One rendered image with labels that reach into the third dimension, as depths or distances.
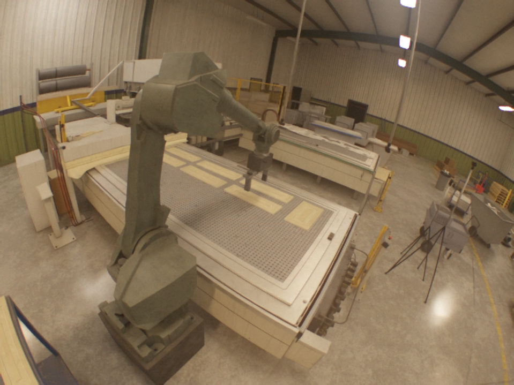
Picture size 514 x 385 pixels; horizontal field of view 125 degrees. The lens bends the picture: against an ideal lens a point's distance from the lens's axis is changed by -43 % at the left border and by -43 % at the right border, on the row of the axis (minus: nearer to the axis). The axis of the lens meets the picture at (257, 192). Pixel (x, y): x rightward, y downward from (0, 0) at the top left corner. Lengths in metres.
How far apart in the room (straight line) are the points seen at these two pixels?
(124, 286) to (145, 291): 0.15
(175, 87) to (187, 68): 0.14
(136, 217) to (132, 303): 0.49
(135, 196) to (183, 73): 0.74
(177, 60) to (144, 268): 1.06
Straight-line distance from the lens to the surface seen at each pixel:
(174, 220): 2.13
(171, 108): 0.93
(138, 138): 1.33
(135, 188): 1.38
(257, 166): 2.02
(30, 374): 1.36
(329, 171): 5.35
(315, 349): 1.76
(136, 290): 1.31
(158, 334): 1.67
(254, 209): 2.40
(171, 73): 1.10
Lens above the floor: 2.13
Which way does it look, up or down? 28 degrees down
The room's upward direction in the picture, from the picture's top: 10 degrees clockwise
